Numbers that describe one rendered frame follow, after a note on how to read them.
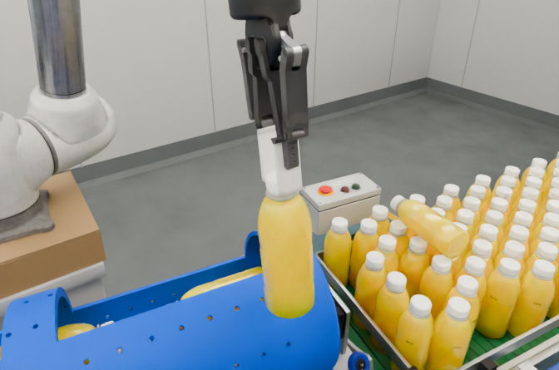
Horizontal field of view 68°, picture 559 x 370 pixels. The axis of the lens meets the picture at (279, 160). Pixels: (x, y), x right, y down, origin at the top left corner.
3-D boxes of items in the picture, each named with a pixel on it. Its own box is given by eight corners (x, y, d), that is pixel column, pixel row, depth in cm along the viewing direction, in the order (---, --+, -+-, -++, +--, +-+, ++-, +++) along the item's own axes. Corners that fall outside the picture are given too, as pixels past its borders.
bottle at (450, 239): (448, 240, 86) (388, 198, 100) (446, 265, 89) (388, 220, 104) (473, 227, 88) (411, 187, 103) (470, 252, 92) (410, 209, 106)
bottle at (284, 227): (325, 309, 57) (321, 187, 50) (280, 331, 54) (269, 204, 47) (299, 281, 63) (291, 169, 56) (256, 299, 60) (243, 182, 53)
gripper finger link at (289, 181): (295, 133, 48) (298, 134, 47) (299, 188, 50) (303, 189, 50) (271, 139, 47) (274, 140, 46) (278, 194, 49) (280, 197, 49)
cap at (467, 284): (452, 284, 85) (454, 278, 85) (465, 277, 87) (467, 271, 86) (468, 297, 82) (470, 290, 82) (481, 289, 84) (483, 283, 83)
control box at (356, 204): (299, 216, 120) (300, 186, 115) (358, 200, 128) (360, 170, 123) (317, 236, 112) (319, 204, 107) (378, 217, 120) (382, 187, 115)
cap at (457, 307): (444, 301, 81) (446, 294, 81) (464, 302, 81) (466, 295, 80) (451, 317, 78) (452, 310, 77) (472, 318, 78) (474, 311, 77)
